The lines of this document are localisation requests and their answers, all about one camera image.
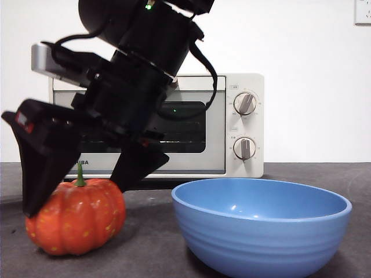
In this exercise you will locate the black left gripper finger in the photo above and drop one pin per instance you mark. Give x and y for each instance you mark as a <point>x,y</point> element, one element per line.
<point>46,150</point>
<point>136,165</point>

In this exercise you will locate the orange toy pumpkin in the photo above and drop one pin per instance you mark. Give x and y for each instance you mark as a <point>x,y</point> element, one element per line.
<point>78,223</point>

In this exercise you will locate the beige oven dial knob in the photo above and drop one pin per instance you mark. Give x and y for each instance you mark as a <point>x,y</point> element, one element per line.
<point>245,148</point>
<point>245,103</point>

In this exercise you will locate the cream Toshiba toaster oven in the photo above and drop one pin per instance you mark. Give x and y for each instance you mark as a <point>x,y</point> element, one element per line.
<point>255,84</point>

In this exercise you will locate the blue ribbed bowl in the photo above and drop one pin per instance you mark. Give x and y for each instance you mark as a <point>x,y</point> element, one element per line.
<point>261,237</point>

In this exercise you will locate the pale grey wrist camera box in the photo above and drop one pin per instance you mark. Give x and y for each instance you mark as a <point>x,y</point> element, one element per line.
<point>42,59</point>

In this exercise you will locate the white wall socket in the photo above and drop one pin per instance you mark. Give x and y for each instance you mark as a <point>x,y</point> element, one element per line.
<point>363,11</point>

